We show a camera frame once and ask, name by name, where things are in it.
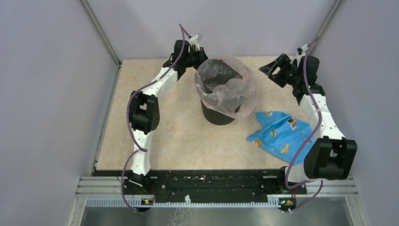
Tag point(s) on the black plastic trash bin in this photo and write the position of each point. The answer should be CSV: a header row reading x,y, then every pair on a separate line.
x,y
215,117

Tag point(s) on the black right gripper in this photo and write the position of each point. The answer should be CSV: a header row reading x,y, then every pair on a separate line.
x,y
283,62

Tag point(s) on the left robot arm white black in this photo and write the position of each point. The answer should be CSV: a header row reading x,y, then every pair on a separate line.
x,y
143,111

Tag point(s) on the white slotted cable duct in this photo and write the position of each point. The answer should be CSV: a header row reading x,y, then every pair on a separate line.
x,y
187,203

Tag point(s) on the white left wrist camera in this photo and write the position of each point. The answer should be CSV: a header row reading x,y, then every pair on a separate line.
x,y
194,41

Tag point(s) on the translucent pink trash bag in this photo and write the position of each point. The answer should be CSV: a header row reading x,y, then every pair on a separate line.
x,y
226,85

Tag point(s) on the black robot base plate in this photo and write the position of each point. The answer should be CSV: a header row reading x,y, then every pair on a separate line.
x,y
209,186

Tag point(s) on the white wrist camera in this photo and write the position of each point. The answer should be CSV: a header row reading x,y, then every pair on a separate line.
x,y
300,52
194,41

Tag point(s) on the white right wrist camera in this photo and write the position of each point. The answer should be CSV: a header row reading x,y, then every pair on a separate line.
x,y
300,52

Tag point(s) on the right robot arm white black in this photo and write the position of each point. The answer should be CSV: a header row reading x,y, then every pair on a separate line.
x,y
332,155

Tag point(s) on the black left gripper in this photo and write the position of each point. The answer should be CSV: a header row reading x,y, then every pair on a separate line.
x,y
201,55

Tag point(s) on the blue cartoon printed bag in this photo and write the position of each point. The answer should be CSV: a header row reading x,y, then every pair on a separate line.
x,y
280,134

